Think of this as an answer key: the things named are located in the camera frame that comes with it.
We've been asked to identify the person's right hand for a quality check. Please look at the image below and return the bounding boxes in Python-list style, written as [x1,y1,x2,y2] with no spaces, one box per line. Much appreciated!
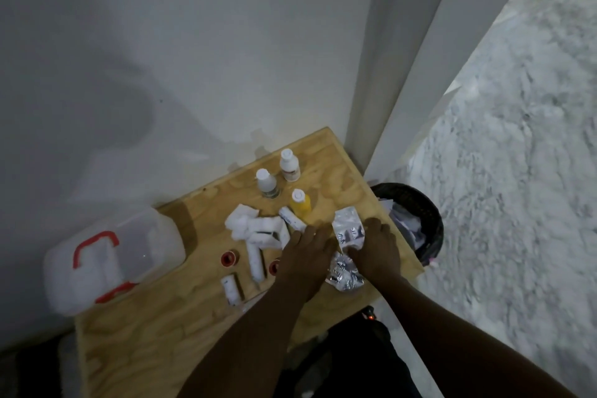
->
[347,218,402,289]

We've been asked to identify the person's left hand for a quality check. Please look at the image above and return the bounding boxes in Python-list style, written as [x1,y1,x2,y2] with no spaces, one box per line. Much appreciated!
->
[273,224,338,303]

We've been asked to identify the silver pill blister pack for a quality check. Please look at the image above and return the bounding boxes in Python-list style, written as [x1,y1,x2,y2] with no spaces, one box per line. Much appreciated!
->
[326,252,365,294]
[331,207,369,252]

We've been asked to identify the person's right forearm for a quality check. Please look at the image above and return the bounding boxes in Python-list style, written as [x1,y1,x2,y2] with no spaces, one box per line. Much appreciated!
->
[368,272,580,398]

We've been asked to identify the person's left forearm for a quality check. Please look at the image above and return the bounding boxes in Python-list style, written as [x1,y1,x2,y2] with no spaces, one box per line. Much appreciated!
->
[176,282,328,398]

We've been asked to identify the yellow bottle white cap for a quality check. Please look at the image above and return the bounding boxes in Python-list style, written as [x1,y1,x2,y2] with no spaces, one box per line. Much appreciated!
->
[289,188,311,222]

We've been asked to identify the white gauze packet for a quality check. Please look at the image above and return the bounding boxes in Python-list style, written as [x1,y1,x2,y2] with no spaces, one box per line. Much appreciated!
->
[246,217,285,237]
[248,232,282,250]

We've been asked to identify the crumpled trash wrappers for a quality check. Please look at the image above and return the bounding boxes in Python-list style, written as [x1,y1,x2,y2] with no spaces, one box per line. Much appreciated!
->
[377,198,428,250]

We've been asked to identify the white bottle grey label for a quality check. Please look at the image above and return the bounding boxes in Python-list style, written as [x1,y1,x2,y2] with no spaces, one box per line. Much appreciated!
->
[255,168,281,200]

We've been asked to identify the white bottle brown label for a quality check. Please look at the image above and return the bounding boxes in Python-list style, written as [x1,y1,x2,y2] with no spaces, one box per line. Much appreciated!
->
[279,148,302,183]

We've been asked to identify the black waste bin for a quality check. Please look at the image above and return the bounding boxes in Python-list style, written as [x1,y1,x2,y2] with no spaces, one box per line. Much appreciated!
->
[370,183,445,267]

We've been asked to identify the person's dark trousers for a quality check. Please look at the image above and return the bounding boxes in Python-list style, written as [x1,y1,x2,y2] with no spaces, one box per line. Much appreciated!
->
[273,314,423,398]

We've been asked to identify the white storage box red handle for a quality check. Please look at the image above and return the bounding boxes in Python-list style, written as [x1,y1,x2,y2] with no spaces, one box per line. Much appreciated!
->
[43,207,187,317]

